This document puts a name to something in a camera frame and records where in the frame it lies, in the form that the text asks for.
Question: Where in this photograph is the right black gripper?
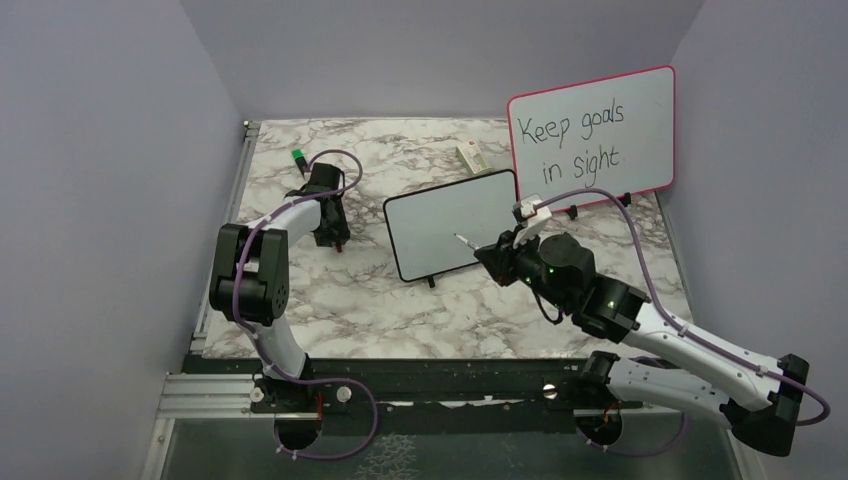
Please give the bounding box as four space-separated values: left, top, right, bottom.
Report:
476 224 572 312

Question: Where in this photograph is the white red marker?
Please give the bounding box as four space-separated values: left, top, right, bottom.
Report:
453 233 480 251

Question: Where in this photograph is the black framed whiteboard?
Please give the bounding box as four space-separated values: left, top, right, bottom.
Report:
383 170 517 284

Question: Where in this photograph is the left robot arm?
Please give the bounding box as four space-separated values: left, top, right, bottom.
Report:
209 163 351 411

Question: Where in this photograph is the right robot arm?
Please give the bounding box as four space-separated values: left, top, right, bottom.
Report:
474 231 809 457

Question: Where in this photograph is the white whiteboard eraser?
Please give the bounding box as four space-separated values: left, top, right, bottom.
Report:
455 140 493 176

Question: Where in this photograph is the pink framed whiteboard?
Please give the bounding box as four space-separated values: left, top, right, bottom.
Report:
507 65 676 212

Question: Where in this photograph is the green black highlighter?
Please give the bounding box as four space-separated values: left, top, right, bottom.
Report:
291 149 310 178

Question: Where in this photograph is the aluminium side rail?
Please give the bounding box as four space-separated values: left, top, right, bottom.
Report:
188 121 261 356

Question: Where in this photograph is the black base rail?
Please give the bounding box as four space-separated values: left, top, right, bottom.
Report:
157 356 641 436

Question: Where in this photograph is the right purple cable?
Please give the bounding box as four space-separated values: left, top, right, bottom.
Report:
535 188 831 460

